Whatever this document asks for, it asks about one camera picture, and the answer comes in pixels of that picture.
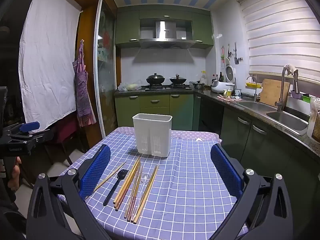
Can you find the clear plastic spoon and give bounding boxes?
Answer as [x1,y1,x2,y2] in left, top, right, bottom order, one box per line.
[140,173,152,205]

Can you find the striped window blind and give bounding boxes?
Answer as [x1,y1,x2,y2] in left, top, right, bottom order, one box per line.
[236,0,320,81]

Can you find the black hanging spatula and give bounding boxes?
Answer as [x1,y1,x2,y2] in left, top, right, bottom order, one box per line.
[233,42,240,65]

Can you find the thin filter tap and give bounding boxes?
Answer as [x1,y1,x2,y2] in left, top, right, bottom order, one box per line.
[293,70,300,93]

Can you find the steel double sink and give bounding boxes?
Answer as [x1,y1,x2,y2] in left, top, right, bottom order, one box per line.
[236,100,310,136]

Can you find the green wall cabinets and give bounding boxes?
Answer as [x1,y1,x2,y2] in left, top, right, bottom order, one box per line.
[115,6,214,50]

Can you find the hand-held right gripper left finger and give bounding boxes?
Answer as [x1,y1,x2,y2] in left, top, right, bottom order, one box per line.
[26,144,112,240]

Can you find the purple checked apron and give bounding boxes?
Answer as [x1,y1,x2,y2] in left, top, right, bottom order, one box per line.
[72,39,97,128]

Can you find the wooden cutting board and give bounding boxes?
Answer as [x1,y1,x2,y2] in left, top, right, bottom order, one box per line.
[259,79,291,108]

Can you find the white plastic utensil holder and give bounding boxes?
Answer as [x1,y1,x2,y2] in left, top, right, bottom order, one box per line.
[132,113,173,158]

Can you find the cloth on faucet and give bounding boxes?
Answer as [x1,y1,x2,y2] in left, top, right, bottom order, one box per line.
[283,64,298,76]

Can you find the black wok with knob lid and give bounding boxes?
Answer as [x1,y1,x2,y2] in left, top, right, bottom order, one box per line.
[169,74,188,85]

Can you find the white hanging sheet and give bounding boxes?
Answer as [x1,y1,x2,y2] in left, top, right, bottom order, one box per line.
[19,0,83,133]

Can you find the black wok with round lid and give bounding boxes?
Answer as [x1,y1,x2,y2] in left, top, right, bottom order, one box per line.
[146,73,166,85]

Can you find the steel range hood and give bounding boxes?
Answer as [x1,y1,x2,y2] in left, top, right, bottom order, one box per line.
[139,20,196,49]

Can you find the blue checked tablecloth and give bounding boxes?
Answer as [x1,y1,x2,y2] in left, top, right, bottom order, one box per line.
[59,127,250,240]

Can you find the clear plastic bag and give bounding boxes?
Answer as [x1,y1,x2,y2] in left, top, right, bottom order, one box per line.
[117,80,142,92]

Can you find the plastic bag of food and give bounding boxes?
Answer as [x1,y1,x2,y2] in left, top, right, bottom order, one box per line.
[306,96,320,141]

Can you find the dark red chair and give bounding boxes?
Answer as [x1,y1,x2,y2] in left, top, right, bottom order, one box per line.
[45,115,84,165]

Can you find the sliding glass door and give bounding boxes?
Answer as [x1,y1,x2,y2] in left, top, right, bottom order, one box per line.
[94,0,118,140]

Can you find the black plastic fork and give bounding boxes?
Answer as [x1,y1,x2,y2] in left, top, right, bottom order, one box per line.
[103,169,130,207]

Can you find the white rice cooker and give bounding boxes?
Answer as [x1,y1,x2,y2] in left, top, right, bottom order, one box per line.
[211,65,237,94]

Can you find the dark green base cabinets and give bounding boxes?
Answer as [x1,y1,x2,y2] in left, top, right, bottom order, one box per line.
[195,94,320,240]

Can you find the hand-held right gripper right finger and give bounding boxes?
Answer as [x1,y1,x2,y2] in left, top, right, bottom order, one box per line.
[210,144,294,240]

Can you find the tall steel faucet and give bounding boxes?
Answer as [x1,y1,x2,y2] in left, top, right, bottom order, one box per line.
[274,66,292,112]

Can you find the gas stove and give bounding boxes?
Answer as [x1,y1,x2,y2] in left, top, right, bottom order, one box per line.
[145,84,192,91]

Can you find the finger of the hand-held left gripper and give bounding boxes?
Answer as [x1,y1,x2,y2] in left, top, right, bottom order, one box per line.
[5,121,40,137]
[11,129,54,147]

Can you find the person's left forearm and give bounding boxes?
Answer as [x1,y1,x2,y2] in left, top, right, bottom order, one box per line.
[0,177,28,240]

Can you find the small steel faucet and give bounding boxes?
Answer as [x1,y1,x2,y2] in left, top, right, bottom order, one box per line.
[246,75,258,102]

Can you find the person's left hand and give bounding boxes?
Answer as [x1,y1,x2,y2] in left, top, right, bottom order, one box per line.
[7,156,22,192]

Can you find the set of wooden chopsticks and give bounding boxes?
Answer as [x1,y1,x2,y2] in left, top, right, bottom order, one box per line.
[92,156,160,225]

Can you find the dark stone countertop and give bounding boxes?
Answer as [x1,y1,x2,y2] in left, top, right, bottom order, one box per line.
[114,85,320,157]

